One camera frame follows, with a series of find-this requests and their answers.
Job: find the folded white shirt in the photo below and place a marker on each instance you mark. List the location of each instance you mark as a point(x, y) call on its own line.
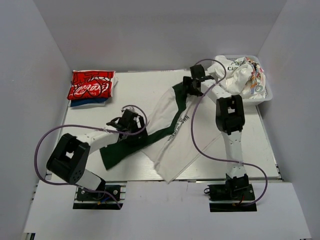
point(116, 81)

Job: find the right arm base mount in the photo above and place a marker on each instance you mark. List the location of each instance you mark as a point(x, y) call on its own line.
point(235, 195)

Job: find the folded blue shirt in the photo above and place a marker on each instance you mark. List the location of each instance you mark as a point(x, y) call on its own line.
point(88, 102)

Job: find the green and white t shirt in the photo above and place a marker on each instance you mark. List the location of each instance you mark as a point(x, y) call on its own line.
point(175, 129)

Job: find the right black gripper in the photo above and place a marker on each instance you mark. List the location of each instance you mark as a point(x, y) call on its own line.
point(187, 81)

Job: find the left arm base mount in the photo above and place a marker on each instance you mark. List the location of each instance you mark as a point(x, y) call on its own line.
point(84, 200)

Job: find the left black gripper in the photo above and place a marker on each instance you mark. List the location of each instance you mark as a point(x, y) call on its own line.
point(141, 135)

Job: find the folded red coca-cola shirt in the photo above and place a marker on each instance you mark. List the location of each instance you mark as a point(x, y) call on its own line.
point(91, 84)

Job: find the white colourful print t shirt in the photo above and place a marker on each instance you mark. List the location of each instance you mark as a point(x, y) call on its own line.
point(240, 77)

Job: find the white plastic basket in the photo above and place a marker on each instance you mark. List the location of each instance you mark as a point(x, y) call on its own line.
point(265, 97)

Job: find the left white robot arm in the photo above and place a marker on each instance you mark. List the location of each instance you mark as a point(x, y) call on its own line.
point(69, 158)

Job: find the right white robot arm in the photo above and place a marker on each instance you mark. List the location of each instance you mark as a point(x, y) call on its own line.
point(229, 119)

